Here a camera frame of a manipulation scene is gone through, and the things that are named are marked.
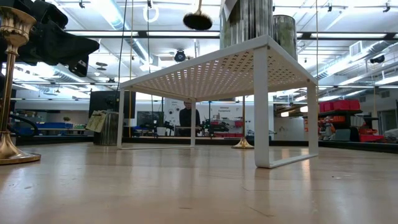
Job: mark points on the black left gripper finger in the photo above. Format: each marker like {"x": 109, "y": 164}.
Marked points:
{"x": 82, "y": 49}

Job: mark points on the brass candlestick holder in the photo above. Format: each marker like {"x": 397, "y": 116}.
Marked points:
{"x": 242, "y": 143}
{"x": 14, "y": 28}
{"x": 197, "y": 21}

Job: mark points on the silver metal tin candle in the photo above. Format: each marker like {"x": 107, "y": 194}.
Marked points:
{"x": 248, "y": 21}
{"x": 109, "y": 130}
{"x": 284, "y": 34}

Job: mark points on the black background robot arm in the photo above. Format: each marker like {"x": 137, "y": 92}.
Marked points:
{"x": 217, "y": 127}

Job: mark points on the blue storage bins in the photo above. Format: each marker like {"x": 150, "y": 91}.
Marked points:
{"x": 54, "y": 125}

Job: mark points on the person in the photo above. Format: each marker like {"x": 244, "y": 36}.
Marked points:
{"x": 186, "y": 118}

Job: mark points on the white perforated metal shelf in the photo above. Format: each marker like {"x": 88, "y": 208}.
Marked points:
{"x": 261, "y": 109}

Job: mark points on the red storage bin rack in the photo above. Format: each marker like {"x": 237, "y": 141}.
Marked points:
{"x": 339, "y": 105}

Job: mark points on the black overhead frame bar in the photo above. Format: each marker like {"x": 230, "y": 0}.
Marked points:
{"x": 143, "y": 34}

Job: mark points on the black round overhead camera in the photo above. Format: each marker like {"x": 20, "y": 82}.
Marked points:
{"x": 179, "y": 56}

